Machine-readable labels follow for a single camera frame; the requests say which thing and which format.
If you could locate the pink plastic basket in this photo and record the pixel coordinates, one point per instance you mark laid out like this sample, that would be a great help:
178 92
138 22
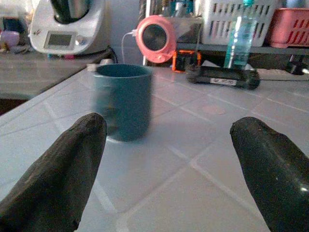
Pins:
289 27

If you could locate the purple plastic container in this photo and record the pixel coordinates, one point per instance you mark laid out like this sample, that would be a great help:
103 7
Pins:
9 38

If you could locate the black flat device with label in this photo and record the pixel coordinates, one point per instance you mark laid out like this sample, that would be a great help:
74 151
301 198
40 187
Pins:
223 77

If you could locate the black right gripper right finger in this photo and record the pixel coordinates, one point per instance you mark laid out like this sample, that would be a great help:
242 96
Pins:
272 169

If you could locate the pink round appliance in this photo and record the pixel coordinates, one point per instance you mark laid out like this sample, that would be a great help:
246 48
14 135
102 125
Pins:
155 38

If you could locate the orange black small device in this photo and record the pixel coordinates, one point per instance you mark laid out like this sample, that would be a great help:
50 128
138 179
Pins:
186 60

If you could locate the grey metal shelf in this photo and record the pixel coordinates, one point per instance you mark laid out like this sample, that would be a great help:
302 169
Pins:
265 49

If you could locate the clear plastic water bottle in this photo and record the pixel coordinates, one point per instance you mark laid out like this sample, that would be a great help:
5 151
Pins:
240 36

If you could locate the teal blue cup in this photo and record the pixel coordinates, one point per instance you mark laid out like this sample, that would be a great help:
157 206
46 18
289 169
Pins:
123 101

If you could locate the white kitchen cooking machine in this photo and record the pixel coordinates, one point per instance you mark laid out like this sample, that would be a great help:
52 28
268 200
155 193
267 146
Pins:
68 25

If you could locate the white plastic basket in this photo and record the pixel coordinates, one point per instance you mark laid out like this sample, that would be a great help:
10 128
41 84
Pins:
235 21

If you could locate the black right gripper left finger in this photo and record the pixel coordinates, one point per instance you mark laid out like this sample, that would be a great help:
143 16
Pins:
55 174

